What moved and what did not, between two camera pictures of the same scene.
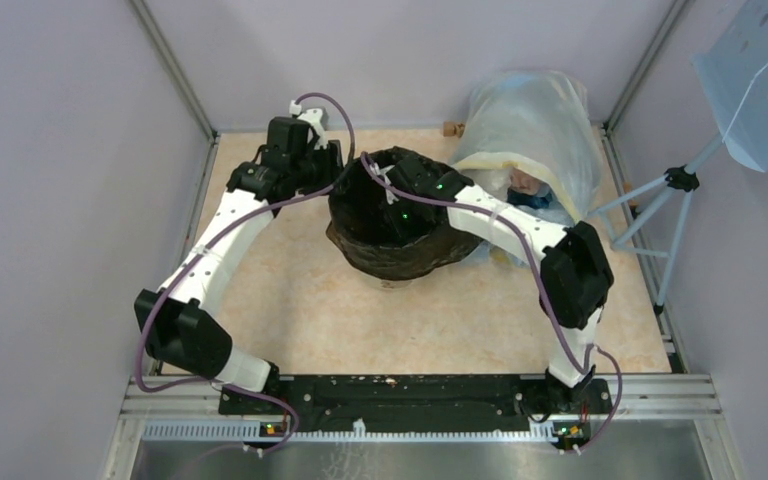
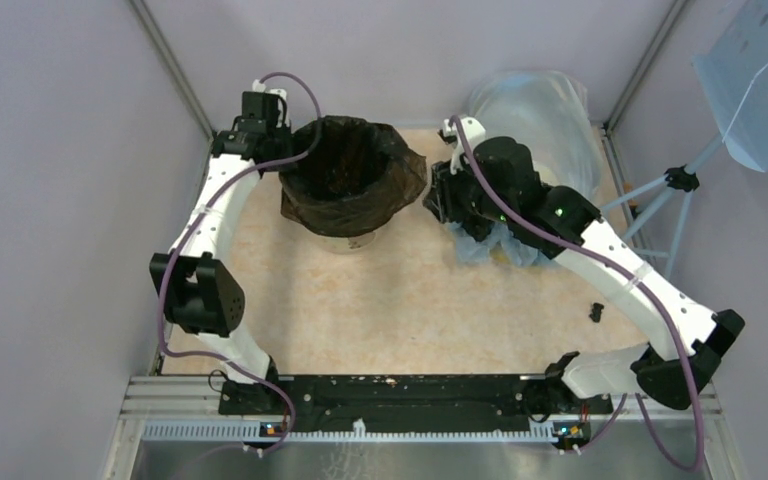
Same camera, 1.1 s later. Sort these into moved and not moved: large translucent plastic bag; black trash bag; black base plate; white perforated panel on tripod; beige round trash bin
Moved: beige round trash bin; black trash bag
Not moved: black base plate; large translucent plastic bag; white perforated panel on tripod
